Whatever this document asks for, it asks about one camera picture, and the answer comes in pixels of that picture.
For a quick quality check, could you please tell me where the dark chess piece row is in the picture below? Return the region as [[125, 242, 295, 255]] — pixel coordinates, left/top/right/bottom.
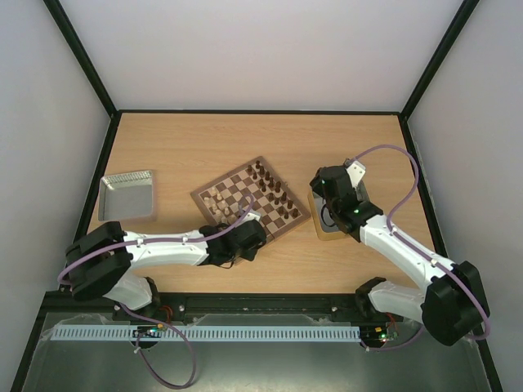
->
[[239, 156, 309, 228]]

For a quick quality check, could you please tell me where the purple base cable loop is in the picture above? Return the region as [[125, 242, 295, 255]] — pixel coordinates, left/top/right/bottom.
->
[[118, 304, 198, 388]]

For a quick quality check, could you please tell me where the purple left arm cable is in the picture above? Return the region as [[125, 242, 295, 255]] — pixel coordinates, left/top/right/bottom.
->
[[56, 194, 255, 286]]

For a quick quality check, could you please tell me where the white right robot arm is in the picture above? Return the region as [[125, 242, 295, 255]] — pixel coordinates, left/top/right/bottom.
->
[[310, 162, 489, 346]]

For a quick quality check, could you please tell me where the cream piece row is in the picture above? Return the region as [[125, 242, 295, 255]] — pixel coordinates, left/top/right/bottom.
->
[[203, 187, 241, 225]]

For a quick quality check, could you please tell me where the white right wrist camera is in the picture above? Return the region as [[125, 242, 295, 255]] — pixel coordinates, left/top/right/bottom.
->
[[343, 158, 366, 189]]

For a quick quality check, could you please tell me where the black aluminium frame rail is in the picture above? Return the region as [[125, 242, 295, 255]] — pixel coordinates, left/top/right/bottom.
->
[[38, 291, 403, 325]]

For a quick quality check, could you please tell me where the light blue cable duct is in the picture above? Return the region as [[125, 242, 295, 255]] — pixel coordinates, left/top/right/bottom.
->
[[50, 325, 360, 343]]

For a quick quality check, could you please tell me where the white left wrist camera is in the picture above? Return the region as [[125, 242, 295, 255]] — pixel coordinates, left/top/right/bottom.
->
[[245, 211, 262, 221]]

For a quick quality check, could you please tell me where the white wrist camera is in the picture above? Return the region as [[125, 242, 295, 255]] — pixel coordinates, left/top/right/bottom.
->
[[245, 211, 262, 221], [343, 158, 366, 189]]

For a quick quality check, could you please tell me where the wooden chess board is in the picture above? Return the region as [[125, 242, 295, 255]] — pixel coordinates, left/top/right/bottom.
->
[[190, 157, 311, 244]]

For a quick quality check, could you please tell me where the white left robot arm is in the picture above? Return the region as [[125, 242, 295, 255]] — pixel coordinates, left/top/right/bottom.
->
[[58, 220, 266, 310]]

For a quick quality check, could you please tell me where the silver metal tin box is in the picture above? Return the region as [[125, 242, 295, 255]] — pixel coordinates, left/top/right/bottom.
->
[[309, 181, 382, 243]]

